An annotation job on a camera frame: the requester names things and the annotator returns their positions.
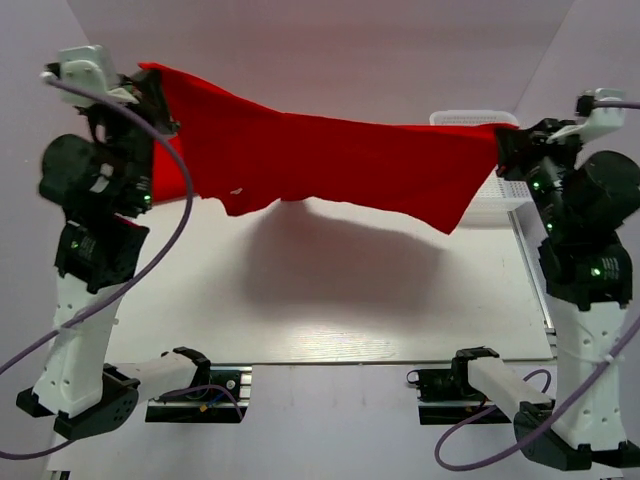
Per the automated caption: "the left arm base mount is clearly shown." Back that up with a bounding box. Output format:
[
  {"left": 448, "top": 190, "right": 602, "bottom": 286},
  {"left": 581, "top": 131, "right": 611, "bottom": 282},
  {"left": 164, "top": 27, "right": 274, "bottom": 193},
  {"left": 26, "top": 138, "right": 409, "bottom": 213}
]
[{"left": 145, "top": 365, "right": 252, "bottom": 425}]

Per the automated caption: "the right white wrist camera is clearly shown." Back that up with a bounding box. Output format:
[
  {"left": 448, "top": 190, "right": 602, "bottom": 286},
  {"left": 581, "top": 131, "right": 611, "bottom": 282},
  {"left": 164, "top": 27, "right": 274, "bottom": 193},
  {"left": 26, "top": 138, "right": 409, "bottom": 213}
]
[{"left": 547, "top": 88, "right": 626, "bottom": 145}]

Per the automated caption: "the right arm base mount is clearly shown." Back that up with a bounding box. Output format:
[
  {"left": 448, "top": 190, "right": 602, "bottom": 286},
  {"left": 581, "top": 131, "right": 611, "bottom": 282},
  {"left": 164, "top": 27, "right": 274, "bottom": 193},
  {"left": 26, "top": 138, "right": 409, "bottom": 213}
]
[{"left": 406, "top": 368, "right": 510, "bottom": 426}]

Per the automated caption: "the white plastic basket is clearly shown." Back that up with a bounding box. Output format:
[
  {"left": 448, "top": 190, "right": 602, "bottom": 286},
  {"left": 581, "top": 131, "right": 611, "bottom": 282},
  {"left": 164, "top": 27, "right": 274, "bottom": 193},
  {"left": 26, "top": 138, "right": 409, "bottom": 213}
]
[{"left": 429, "top": 110, "right": 531, "bottom": 228}]

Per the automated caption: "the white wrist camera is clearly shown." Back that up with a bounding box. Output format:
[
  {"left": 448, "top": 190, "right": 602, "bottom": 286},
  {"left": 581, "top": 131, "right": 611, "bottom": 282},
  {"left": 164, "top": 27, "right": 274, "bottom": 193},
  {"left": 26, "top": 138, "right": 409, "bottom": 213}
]
[
  {"left": 547, "top": 88, "right": 626, "bottom": 145},
  {"left": 40, "top": 45, "right": 139, "bottom": 104}
]

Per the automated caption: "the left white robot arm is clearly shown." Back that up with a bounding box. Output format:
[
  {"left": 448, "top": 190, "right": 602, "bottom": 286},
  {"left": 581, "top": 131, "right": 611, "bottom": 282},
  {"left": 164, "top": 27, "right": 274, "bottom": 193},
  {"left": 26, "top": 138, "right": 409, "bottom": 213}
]
[{"left": 16, "top": 105, "right": 155, "bottom": 441}]

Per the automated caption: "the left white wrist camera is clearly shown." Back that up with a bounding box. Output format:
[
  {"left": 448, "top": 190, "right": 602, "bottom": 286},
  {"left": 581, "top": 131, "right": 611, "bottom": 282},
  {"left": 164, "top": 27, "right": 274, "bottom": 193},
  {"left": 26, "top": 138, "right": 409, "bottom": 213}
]
[{"left": 40, "top": 45, "right": 139, "bottom": 104}]

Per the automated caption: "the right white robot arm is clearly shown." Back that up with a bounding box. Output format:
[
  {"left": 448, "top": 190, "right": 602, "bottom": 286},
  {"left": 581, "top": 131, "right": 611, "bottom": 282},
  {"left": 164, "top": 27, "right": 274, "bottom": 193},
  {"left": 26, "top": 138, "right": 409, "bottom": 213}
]
[{"left": 451, "top": 119, "right": 639, "bottom": 471}]

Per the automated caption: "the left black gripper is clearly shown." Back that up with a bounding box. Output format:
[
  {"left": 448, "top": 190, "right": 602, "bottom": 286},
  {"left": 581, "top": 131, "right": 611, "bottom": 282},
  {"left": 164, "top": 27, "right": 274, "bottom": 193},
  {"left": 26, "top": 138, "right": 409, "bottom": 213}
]
[{"left": 84, "top": 65, "right": 180, "bottom": 213}]

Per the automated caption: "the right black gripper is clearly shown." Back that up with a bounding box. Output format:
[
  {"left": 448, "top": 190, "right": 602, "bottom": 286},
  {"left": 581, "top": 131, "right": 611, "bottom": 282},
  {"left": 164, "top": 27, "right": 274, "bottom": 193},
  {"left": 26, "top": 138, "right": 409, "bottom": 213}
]
[{"left": 497, "top": 118, "right": 591, "bottom": 237}]

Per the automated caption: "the folded red t-shirt stack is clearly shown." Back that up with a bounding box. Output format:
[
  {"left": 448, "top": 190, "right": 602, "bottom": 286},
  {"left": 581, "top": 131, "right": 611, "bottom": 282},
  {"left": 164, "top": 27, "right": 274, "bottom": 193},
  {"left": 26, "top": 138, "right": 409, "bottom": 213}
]
[{"left": 152, "top": 133, "right": 204, "bottom": 203}]

